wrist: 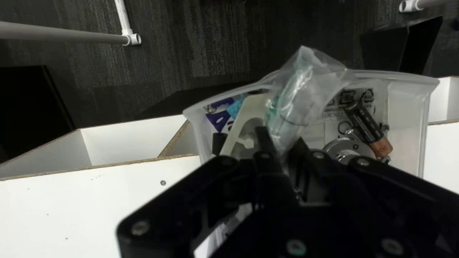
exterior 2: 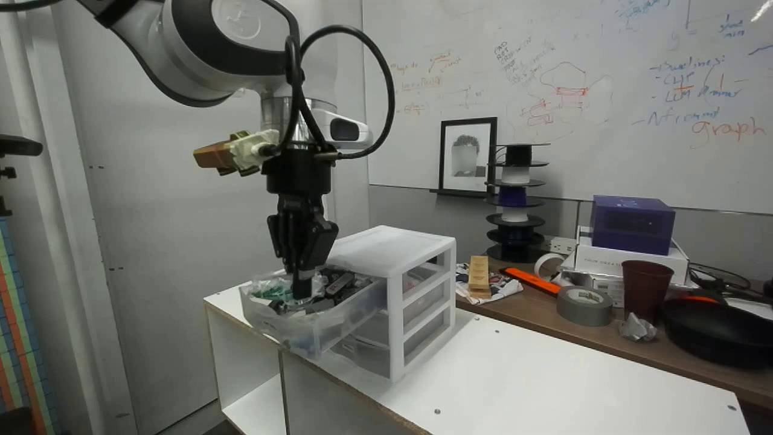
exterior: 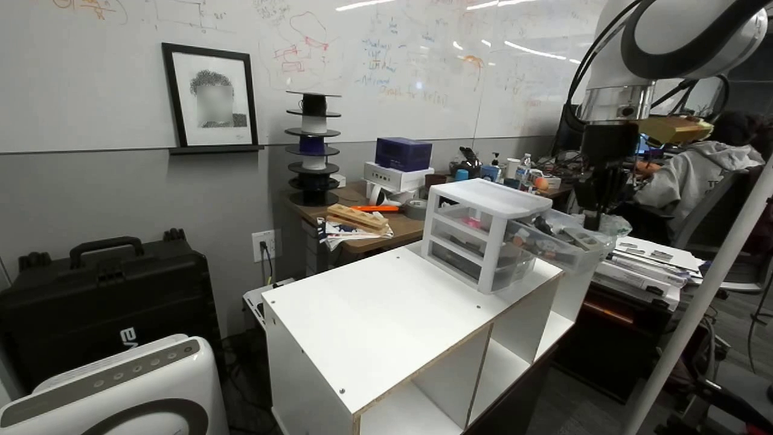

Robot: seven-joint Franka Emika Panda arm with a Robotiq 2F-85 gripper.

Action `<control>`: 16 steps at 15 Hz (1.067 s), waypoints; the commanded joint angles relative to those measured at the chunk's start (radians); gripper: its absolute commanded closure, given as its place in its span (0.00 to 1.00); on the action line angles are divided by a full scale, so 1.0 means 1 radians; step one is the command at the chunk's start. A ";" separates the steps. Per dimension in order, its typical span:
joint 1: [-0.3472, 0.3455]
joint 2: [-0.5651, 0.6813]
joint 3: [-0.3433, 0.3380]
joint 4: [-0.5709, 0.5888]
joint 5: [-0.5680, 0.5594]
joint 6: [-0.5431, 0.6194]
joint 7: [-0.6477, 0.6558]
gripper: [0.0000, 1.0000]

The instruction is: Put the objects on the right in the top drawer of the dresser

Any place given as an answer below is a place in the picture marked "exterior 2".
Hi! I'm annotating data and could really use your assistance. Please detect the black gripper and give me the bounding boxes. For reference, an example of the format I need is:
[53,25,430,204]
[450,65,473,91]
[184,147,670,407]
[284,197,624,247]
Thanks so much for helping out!
[264,147,340,303]

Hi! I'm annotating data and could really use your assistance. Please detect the clear drawer with clutter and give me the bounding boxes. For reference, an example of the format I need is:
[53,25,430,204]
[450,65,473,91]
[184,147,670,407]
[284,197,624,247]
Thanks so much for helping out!
[236,264,391,360]

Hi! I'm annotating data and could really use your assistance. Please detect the clear plastic drawer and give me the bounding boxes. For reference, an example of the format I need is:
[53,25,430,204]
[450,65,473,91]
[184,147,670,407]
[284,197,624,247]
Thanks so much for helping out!
[333,304,455,378]
[340,276,455,346]

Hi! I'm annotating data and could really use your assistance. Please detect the pile of small dark items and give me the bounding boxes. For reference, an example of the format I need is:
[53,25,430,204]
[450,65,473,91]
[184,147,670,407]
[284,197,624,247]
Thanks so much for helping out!
[310,265,377,314]

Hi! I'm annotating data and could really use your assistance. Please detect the grey door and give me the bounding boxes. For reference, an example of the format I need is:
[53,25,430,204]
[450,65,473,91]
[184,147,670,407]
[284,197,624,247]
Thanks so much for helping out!
[48,0,321,435]

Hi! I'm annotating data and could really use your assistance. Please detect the small wooden block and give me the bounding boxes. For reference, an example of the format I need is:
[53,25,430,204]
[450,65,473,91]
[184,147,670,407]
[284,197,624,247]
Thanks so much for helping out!
[467,255,492,297]

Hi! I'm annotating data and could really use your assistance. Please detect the black framed portrait picture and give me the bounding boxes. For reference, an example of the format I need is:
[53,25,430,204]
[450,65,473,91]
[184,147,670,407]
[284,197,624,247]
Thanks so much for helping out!
[436,116,500,198]

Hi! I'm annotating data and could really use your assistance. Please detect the loose printed papers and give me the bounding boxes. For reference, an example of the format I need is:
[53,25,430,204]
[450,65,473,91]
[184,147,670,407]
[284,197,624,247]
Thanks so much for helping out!
[455,268,526,308]

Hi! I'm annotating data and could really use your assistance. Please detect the orange utility knife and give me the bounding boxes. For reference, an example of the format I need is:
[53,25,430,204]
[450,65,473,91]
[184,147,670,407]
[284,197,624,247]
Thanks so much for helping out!
[500,264,563,297]

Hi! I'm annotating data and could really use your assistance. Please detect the white shelf cabinet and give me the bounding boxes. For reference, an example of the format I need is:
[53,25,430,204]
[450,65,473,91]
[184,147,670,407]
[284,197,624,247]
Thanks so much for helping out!
[203,261,751,435]

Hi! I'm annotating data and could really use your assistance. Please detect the white tape roll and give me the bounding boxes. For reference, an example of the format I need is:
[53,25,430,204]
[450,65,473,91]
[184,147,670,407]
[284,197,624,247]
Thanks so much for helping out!
[535,252,570,284]

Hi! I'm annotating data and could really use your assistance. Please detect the brown wooden desk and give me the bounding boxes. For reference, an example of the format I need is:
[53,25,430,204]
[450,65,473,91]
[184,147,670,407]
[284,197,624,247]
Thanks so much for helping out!
[455,268,773,408]

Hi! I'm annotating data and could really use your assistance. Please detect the black tripod head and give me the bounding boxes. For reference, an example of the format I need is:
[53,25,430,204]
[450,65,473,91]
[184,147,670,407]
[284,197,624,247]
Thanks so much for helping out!
[0,133,47,220]

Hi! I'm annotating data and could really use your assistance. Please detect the white cardboard box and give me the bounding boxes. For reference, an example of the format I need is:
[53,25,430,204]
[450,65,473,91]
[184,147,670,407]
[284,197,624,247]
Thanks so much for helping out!
[549,235,691,290]

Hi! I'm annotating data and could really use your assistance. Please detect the purple box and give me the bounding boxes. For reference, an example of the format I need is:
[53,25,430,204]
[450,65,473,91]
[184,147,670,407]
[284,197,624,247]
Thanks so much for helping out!
[589,194,677,257]

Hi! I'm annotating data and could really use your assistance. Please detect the crumpled foil piece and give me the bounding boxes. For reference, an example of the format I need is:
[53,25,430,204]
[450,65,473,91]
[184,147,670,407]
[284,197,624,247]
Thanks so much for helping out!
[616,313,663,346]

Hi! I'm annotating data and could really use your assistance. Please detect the maroon plastic cup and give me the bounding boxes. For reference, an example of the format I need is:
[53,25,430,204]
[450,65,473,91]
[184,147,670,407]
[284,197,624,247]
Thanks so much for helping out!
[620,258,677,320]

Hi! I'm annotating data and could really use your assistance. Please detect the black frying pan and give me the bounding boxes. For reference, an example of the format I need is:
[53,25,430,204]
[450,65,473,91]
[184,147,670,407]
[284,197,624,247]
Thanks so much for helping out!
[660,293,773,372]

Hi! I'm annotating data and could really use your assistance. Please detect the white plastic drawer unit frame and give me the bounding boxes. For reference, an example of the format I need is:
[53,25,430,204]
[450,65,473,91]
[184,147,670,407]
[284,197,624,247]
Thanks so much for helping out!
[308,223,459,385]

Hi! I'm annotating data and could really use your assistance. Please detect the yellow taped wrist camera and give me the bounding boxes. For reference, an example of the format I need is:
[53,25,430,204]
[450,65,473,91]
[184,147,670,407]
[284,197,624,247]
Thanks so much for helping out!
[191,129,285,178]

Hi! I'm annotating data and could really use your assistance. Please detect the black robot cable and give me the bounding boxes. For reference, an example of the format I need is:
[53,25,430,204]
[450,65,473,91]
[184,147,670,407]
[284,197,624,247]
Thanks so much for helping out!
[262,0,398,162]

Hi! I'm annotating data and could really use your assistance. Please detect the grey duct tape roll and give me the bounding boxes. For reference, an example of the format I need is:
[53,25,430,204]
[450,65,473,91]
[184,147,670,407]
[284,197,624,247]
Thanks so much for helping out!
[556,285,616,330]

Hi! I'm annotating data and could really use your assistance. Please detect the black cable on desk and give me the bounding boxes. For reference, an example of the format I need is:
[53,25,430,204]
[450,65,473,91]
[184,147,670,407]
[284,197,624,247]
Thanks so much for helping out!
[686,261,773,304]

